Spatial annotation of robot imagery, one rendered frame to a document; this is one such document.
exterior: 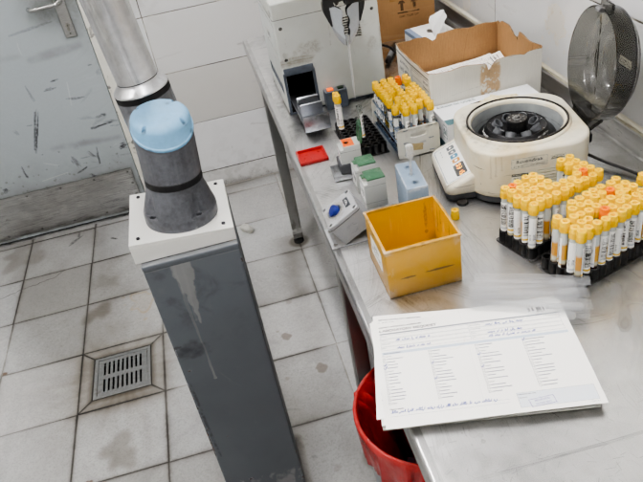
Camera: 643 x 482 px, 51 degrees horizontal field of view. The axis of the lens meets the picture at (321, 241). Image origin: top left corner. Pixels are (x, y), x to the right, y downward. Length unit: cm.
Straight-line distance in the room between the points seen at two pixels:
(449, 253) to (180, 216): 54
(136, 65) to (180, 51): 173
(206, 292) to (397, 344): 52
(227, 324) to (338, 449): 71
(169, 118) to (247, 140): 201
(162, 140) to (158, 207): 15
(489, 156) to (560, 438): 57
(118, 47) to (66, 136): 186
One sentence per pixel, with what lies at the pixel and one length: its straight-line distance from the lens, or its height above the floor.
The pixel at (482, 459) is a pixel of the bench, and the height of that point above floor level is 87.
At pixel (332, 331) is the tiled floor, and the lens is 240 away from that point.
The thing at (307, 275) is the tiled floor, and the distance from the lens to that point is 266.
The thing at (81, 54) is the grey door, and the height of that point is 80.
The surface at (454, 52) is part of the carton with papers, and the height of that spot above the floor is 96.
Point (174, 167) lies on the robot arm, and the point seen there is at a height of 105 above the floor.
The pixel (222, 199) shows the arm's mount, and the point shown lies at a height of 91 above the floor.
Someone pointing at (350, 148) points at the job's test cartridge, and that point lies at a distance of 147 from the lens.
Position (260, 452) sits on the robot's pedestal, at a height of 23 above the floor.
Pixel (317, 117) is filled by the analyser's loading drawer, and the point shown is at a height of 93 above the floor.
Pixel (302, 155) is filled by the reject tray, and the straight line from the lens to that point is 163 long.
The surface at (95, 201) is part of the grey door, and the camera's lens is 337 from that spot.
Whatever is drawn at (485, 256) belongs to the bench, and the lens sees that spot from 123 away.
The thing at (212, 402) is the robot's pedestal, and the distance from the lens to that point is 165.
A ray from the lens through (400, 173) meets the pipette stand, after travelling 130.
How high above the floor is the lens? 163
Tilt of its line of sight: 35 degrees down
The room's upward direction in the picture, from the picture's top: 11 degrees counter-clockwise
